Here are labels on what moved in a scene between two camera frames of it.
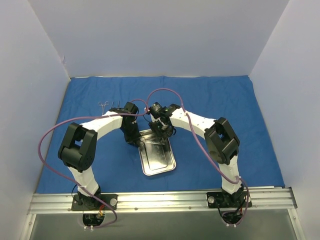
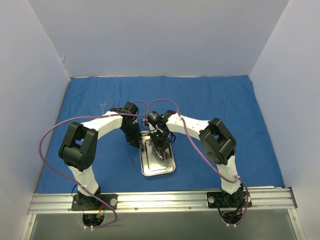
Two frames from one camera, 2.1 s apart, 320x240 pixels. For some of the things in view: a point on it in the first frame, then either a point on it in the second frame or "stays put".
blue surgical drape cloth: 117,165 stays put
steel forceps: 143,141 → 160,156
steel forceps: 100,104 stays put
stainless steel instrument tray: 156,154 stays put
